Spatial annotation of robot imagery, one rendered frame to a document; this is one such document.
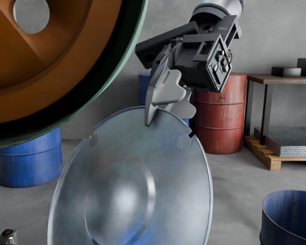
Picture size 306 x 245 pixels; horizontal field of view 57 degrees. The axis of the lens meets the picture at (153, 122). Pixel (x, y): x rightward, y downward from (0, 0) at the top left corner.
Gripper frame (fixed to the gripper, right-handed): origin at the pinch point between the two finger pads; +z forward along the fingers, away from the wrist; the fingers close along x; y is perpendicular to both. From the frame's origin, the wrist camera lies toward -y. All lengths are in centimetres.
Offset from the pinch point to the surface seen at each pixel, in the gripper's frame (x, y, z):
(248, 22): 200, -110, -261
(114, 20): -1.9, -20.4, -20.9
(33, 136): 4.9, -31.9, 6.8
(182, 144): 0.1, 7.0, 2.6
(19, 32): -8.4, -39.5, -11.3
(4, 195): 112, -199, 34
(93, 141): 2.1, -10.7, 5.0
